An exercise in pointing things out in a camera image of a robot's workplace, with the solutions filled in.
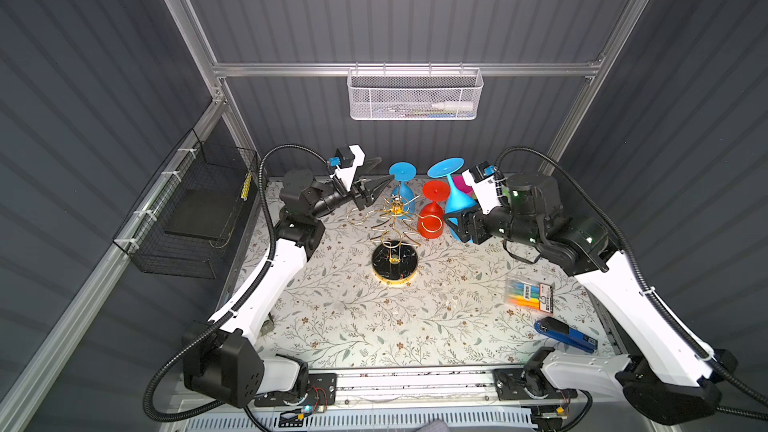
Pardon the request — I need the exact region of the white wire mesh basket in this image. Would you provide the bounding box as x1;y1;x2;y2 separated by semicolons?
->
346;66;484;121

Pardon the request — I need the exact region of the right black corrugated cable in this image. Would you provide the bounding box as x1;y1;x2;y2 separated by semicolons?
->
493;145;768;422

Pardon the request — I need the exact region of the black corrugated cable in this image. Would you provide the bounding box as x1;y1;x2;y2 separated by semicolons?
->
142;143;337;424
493;145;768;422

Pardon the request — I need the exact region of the blue stapler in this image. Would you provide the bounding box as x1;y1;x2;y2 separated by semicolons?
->
534;317;598;354

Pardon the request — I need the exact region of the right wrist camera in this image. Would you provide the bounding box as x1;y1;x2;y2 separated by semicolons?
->
461;161;503;215

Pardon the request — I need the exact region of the gold wine glass rack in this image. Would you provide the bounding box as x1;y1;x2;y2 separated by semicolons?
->
346;196;423;287

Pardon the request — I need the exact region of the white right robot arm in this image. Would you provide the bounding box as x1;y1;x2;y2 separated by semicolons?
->
446;163;736;425

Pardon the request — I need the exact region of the floral table mat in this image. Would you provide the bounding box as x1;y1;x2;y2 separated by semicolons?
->
256;204;614;369

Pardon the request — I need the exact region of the magenta wine glass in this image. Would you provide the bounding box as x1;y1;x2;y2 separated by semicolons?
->
452;175;474;196

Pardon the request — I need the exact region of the red wine glass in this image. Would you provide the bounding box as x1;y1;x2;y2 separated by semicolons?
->
417;180;450;240

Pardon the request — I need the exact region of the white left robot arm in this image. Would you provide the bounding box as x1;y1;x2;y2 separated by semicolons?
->
182;146;393;408

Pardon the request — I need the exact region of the black wire basket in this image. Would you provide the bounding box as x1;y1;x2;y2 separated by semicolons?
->
113;132;259;280

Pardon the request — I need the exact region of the white tube in basket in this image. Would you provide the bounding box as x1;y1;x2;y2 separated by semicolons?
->
431;101;475;114

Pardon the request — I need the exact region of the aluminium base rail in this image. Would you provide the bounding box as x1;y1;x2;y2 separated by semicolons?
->
158;365;682;431

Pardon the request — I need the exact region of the blue wine glass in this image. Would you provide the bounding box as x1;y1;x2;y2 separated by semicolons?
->
389;162;417;212
427;157;477;226

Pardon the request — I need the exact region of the pack of coloured markers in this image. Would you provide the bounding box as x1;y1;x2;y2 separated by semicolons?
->
506;279;554;315

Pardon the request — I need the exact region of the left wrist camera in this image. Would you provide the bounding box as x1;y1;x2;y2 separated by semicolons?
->
328;144;365;192

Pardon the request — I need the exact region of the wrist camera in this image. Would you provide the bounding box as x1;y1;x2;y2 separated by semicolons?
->
461;161;503;215
328;144;365;192

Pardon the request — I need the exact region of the left black corrugated cable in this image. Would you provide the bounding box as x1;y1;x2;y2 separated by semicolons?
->
142;143;337;424

